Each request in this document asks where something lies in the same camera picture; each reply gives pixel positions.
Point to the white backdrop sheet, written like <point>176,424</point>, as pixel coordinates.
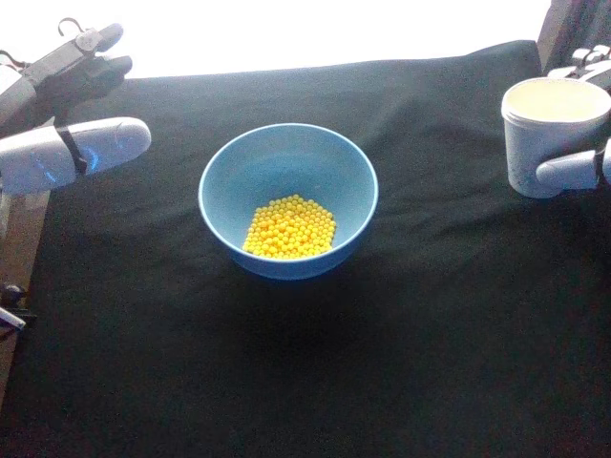
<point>310,33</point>

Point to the black table cloth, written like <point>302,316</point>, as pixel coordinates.
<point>305,358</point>

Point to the yellow small balls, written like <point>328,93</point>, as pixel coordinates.
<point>291,229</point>

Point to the blue bowl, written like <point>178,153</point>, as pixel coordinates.
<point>286,162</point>

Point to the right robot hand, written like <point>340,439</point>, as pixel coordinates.
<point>568,169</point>

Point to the dark backdrop frame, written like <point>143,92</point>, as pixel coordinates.
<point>568,24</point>

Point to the white paper cup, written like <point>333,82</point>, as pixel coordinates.
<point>525,148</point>

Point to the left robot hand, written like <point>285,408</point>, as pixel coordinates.
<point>48,152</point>

